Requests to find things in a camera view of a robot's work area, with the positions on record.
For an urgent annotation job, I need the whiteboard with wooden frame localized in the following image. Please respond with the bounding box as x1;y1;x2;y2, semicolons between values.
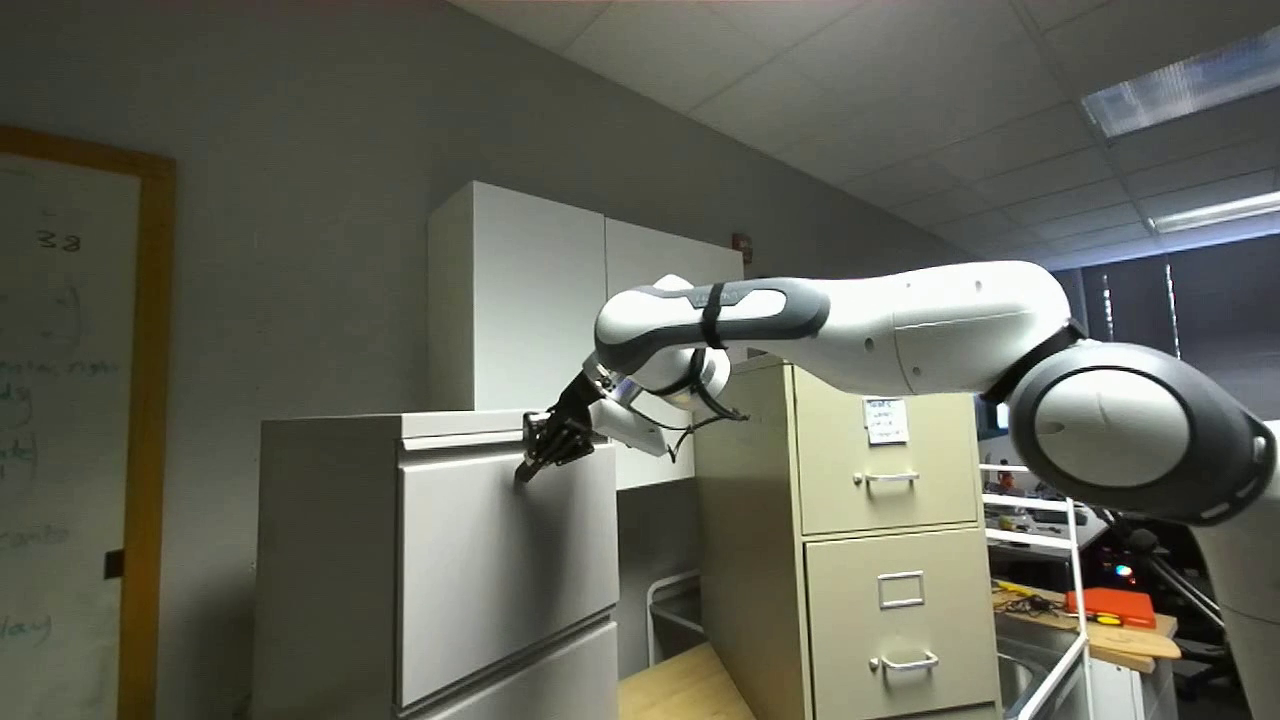
0;124;181;720

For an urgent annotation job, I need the white metal rail frame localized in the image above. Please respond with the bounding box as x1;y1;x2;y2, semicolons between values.
978;487;1091;720

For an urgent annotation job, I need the large ceiling light panel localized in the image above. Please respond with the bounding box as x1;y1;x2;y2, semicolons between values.
1074;20;1280;143

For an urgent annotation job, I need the large light gray cabinet drawer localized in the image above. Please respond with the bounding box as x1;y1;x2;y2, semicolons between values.
394;434;625;712

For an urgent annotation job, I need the white paper label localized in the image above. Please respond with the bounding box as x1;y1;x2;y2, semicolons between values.
860;391;915;453

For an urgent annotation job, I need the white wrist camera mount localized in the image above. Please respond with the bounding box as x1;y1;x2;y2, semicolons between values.
589;381;705;465

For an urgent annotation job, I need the white wall cabinet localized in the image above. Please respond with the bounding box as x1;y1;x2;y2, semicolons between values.
425;175;750;491

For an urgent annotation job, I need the wooden work table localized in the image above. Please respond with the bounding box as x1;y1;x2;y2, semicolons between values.
992;581;1188;676

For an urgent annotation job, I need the metal handle of beige drawer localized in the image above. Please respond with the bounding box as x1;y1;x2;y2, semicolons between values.
863;643;943;687
853;465;925;505

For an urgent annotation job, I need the tall beige filing cabinet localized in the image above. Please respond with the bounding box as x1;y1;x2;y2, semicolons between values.
689;355;1009;720

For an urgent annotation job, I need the orange tool box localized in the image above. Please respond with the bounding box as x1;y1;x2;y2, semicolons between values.
1060;585;1159;632

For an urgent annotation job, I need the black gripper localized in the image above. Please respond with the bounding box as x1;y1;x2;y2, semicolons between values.
511;366;608;487

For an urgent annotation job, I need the narrow ceiling light strip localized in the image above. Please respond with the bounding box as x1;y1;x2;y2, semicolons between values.
1145;185;1280;239

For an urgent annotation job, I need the light gray lateral filing cabinet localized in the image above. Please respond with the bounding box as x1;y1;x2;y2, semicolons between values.
248;402;625;720

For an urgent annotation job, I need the metal label holder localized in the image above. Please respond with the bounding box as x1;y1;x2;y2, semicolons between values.
871;568;932;617

